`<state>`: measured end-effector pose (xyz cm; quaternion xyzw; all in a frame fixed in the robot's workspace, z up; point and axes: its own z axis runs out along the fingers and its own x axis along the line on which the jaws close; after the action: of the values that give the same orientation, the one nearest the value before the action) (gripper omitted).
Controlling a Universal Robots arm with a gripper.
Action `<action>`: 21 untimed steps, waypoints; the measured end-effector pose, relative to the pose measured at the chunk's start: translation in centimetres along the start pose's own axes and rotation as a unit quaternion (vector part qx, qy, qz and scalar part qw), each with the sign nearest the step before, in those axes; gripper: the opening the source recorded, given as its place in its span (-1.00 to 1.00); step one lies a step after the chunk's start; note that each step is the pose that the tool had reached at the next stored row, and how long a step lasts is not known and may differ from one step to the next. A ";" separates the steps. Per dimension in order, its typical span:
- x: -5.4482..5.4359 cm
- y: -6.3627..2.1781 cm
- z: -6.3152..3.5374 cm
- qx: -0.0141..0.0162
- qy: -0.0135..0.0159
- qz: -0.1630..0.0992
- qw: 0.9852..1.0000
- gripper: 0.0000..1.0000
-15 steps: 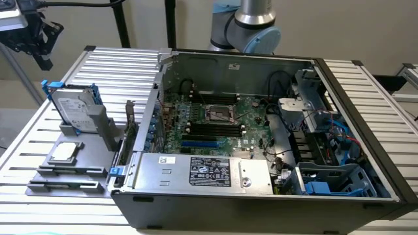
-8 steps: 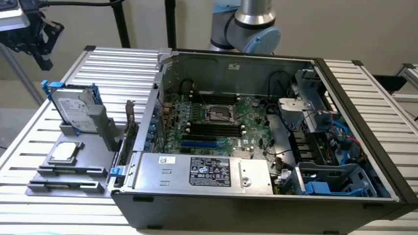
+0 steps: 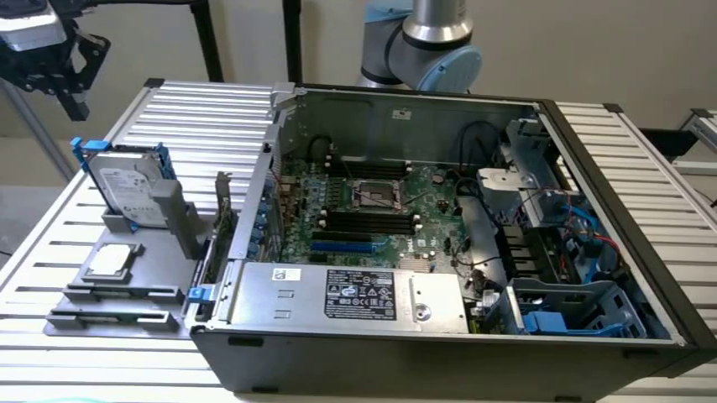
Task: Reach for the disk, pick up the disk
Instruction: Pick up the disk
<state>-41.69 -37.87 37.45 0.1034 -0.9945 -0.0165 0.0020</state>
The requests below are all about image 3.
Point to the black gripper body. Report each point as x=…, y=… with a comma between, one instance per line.
x=34, y=59

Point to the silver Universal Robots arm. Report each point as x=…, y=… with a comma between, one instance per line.
x=431, y=33

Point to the hard disk in blue carrier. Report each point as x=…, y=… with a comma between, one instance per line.
x=126, y=184

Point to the metal disk bay with blue rails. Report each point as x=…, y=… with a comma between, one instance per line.
x=572, y=306

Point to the black stand leg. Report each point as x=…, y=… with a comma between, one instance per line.
x=293, y=40
x=209, y=40

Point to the silver CPU chip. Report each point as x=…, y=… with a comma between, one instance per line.
x=111, y=258

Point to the grey parts rack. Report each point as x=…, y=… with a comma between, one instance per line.
x=151, y=268

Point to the blue case latch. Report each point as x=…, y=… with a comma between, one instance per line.
x=201, y=294

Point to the black RAM slot bank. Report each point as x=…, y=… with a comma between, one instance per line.
x=370, y=168
x=370, y=220

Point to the black expansion slot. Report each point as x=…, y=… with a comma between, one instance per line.
x=342, y=236

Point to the blue expansion slot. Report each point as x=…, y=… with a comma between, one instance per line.
x=342, y=247

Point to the silver power supply unit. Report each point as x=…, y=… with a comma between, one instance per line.
x=314, y=294

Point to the green motherboard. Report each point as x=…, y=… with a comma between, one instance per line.
x=386, y=239

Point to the silver chipset heatsink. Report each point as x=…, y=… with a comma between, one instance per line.
x=419, y=266

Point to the metal drive cage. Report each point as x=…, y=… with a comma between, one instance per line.
x=526, y=168

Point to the black open PC case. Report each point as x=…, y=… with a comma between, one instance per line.
x=426, y=361

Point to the aluminium slat side table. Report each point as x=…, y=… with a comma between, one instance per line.
x=697, y=142

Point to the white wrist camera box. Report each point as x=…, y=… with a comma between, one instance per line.
x=31, y=25

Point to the graphics card with metal bracket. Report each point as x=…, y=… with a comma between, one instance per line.
x=225, y=226

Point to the CPU socket with metal frame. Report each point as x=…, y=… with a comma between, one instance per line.
x=377, y=194

